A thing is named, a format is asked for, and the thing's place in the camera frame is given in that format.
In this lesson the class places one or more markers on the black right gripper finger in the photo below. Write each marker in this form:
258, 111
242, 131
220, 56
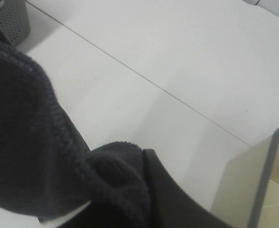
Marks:
171, 207

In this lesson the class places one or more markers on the dark grey towel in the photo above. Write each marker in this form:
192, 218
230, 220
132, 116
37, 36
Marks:
46, 168

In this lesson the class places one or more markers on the beige storage box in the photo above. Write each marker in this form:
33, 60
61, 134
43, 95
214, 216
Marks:
248, 193

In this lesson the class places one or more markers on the grey perforated laundry basket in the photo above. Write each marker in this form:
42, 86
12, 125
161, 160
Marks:
14, 22

